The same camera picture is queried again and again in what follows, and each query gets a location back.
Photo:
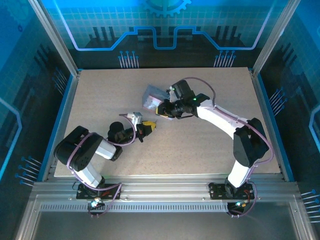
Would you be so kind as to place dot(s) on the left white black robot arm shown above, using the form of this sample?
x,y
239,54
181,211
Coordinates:
x,y
87,160

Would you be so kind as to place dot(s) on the aluminium mounting rail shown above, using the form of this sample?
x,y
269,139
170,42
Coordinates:
x,y
162,190

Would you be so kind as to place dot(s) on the small circuit board with lights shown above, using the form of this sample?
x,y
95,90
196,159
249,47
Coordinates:
x,y
238,205
96,203

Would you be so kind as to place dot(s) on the aluminium table side rail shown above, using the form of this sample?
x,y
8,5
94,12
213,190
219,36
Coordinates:
x,y
267,110
65,120

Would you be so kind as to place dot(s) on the cartoon print tin box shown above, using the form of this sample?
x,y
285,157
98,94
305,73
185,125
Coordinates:
x,y
151,101

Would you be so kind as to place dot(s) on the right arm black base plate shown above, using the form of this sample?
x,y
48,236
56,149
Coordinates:
x,y
217,191

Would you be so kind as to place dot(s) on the yellow padlock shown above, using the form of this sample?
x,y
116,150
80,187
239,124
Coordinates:
x,y
148,124

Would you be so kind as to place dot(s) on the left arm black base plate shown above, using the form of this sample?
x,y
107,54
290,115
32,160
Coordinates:
x,y
110,193

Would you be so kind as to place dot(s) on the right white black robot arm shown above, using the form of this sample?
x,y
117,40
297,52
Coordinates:
x,y
220,120

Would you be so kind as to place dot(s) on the aluminium frame post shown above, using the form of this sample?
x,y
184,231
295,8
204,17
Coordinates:
x,y
55,37
275,37

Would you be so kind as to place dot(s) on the aluminium lower frame rail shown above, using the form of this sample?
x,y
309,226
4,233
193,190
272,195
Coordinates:
x,y
28,220
303,220

